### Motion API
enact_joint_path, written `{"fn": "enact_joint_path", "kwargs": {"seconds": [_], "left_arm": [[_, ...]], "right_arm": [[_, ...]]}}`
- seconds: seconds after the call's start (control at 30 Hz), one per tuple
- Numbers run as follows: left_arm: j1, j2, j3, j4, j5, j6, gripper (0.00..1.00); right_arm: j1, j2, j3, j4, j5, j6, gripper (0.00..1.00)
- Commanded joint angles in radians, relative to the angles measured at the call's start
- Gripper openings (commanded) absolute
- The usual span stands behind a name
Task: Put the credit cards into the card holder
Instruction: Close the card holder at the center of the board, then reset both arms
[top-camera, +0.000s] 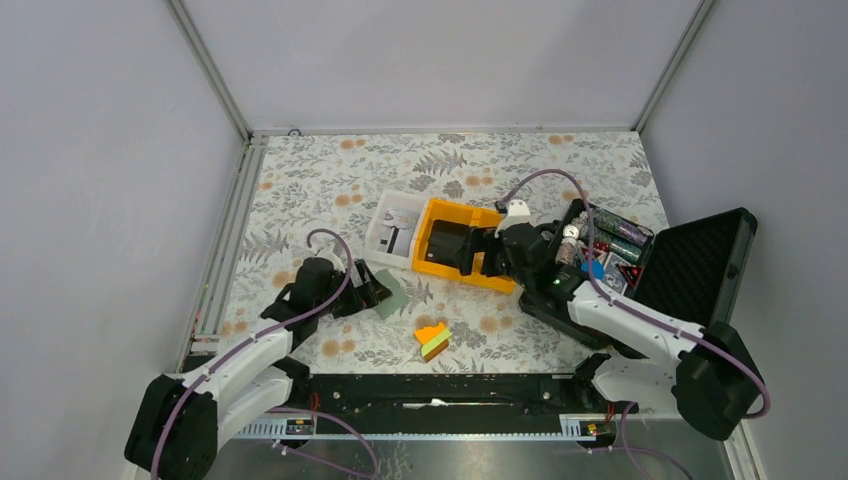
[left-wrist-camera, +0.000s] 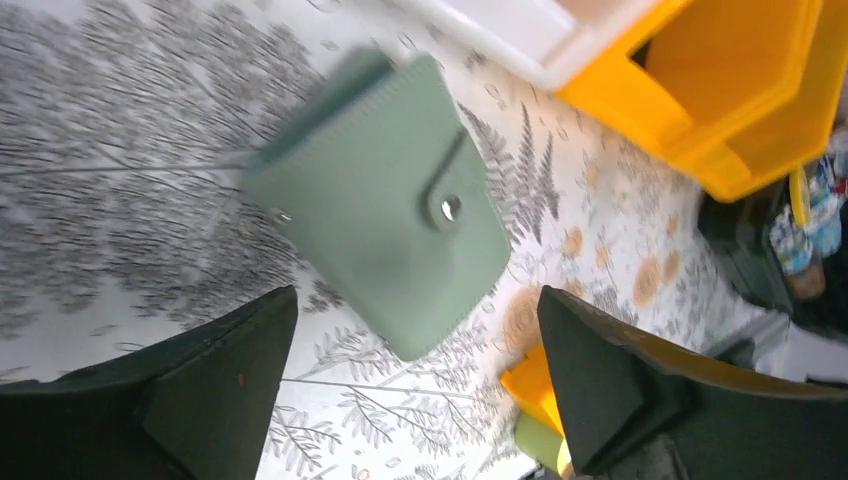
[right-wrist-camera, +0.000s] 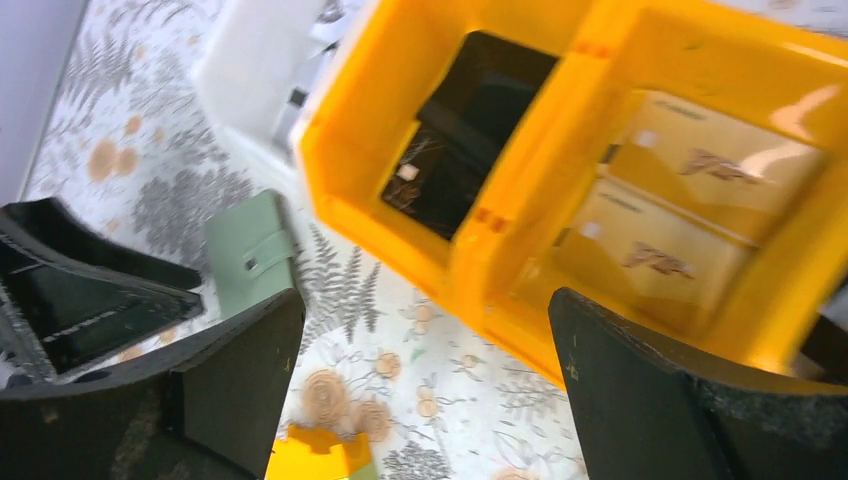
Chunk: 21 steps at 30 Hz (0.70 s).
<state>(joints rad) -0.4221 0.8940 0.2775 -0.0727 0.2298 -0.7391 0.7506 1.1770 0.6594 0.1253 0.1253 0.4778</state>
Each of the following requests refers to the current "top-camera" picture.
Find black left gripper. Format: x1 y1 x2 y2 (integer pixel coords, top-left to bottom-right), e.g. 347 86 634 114
314 258 390 318

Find yellow plastic divided bin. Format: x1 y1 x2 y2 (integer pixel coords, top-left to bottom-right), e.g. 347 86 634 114
411 198 516 294

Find green card holder wallet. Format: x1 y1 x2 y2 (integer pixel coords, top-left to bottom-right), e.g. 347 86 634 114
374 269 410 320

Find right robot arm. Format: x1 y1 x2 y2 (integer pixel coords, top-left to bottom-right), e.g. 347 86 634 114
447 209 772 440

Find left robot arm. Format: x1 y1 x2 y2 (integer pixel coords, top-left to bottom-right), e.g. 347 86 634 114
123 257 392 479

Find blue playing card deck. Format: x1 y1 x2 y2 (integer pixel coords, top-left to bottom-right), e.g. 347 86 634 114
601 252 630 294

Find white plastic bin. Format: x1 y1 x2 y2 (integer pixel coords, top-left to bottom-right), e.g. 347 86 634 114
363 190 430 270

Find orange green sticky notes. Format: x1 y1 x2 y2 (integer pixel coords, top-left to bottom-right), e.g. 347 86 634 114
414 322 452 363

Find black poker chip case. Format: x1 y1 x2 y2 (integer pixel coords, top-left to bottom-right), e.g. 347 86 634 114
518 208 758 358

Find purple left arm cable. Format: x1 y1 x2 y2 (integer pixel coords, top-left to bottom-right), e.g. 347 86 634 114
150 229 380 480

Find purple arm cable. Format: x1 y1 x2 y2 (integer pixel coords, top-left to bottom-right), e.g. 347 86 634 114
150 229 380 480
496 168 773 480

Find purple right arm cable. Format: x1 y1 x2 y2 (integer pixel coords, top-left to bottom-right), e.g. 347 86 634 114
496 168 773 480

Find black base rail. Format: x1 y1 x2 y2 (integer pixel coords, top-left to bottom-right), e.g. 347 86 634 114
251 354 637 439

